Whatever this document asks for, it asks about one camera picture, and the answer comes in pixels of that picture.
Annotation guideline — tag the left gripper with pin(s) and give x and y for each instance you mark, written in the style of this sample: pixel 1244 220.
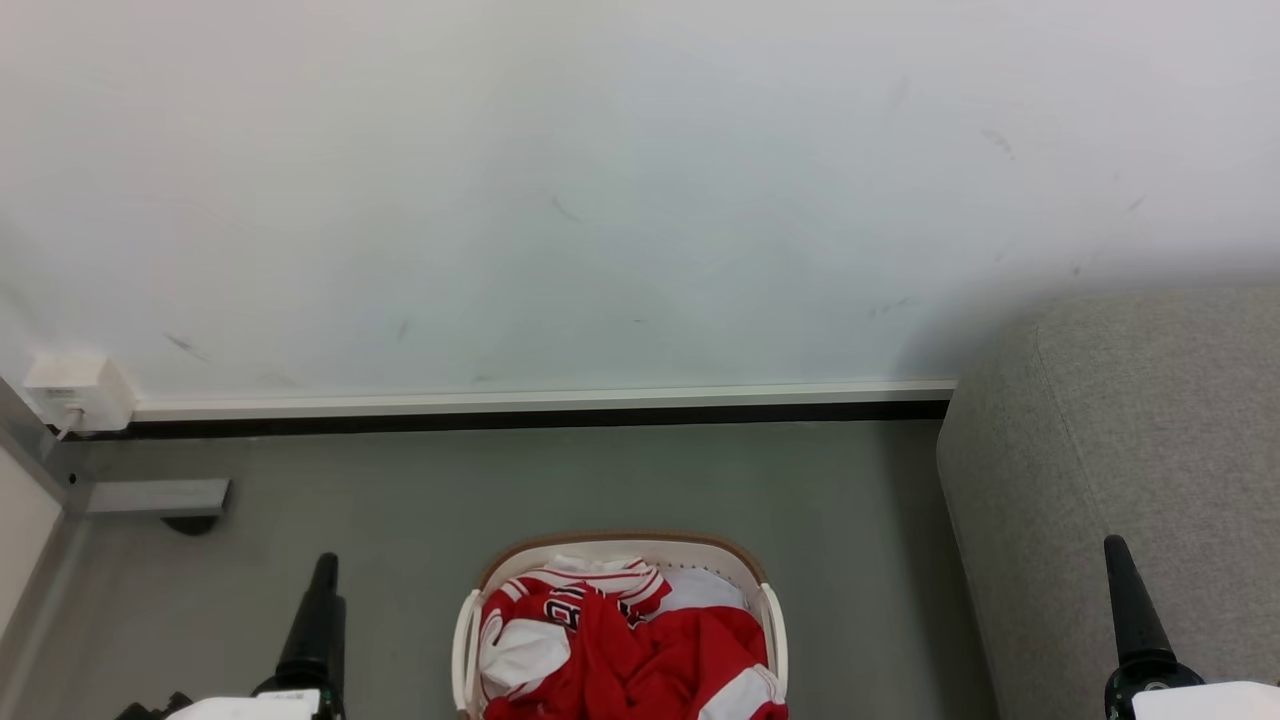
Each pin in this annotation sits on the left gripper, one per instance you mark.
pixel 270 705

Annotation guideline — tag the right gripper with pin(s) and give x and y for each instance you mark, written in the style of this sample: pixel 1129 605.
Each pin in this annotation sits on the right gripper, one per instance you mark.
pixel 1200 702

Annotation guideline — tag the red and white sports jersey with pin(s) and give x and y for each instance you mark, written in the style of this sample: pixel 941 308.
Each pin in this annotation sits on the red and white sports jersey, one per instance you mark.
pixel 660 660

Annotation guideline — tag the white laundry basket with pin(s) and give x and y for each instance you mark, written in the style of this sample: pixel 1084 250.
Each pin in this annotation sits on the white laundry basket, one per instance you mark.
pixel 620 548

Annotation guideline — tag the grey fabric sofa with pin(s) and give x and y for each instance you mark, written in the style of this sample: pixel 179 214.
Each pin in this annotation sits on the grey fabric sofa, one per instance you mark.
pixel 1110 450

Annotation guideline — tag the white and black baseboard strip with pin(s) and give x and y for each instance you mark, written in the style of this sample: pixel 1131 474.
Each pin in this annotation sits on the white and black baseboard strip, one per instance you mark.
pixel 540 408

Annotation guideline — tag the white partition panel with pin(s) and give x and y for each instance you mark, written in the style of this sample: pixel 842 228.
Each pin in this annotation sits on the white partition panel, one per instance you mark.
pixel 20 530

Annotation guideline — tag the white garment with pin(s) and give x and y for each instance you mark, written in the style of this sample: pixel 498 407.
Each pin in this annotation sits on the white garment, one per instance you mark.
pixel 705 590

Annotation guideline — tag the dark round frame foot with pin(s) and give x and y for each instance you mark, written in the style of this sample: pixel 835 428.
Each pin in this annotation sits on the dark round frame foot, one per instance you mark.
pixel 190 524

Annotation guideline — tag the grey metal frame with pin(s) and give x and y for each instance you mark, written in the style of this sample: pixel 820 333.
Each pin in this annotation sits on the grey metal frame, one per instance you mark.
pixel 150 497

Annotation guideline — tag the white wall outlet box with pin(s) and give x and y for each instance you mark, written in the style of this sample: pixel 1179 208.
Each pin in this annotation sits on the white wall outlet box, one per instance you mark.
pixel 80 385

